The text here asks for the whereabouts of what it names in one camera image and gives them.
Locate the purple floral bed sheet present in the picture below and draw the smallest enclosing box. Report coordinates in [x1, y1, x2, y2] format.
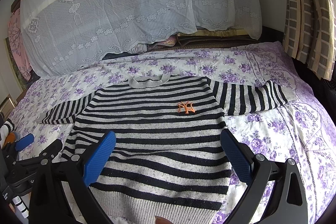
[9, 42, 335, 223]

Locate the black white striped sweater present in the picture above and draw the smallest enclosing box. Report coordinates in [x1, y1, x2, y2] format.
[38, 75, 294, 223]

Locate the folded bedding stack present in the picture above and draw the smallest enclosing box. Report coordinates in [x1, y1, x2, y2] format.
[102, 28, 259, 61]

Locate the plaid beige curtain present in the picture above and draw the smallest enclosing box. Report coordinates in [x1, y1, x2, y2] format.
[282, 0, 335, 81]

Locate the pink floral fabric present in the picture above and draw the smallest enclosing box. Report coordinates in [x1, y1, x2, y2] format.
[7, 9, 32, 81]

